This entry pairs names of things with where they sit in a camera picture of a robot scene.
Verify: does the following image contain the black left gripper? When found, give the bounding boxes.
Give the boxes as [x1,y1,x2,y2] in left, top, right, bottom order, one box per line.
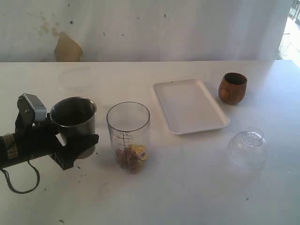
[14,100,99,170]

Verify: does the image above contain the stainless steel cup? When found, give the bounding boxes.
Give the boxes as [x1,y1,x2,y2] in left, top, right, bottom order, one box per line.
[49,96,98,159]

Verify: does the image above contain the brown food pieces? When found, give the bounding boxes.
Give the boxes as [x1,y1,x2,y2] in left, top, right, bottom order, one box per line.
[115,144,147,173]

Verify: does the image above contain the brown wooden cup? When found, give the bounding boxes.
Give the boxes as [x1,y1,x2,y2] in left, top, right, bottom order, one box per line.
[218,72,248,105]

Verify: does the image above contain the clear plastic shaker cup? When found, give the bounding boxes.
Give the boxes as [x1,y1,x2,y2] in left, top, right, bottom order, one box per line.
[106,101,150,160]

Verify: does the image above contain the white rectangular tray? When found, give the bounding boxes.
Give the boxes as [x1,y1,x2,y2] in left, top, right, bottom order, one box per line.
[153,79,230,135]

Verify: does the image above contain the clear plastic dome lid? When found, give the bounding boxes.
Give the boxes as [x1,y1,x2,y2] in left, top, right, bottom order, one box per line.
[228,127,268,170]

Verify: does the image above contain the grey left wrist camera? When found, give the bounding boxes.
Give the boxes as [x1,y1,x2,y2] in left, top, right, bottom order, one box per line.
[17,93,47,122]

